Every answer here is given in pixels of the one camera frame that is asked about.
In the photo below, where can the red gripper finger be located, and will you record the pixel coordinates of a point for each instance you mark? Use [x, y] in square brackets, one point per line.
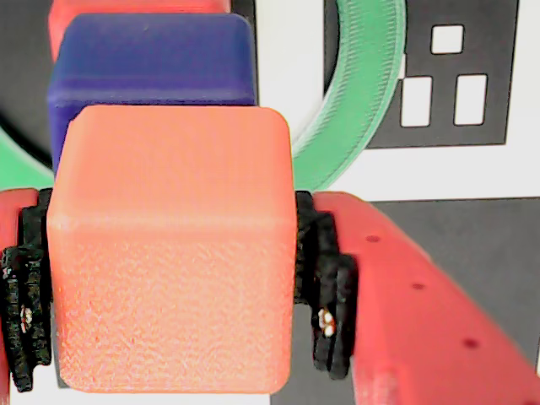
[422, 337]
[25, 274]

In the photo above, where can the orange cube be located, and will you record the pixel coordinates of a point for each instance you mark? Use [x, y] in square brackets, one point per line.
[169, 253]

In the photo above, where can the blue cube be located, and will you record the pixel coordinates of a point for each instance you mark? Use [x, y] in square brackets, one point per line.
[147, 63]

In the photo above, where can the red cube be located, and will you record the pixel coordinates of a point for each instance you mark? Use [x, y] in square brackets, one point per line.
[126, 5]

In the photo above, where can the black white marker checkerboard mat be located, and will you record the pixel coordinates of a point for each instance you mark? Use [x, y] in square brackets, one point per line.
[485, 236]

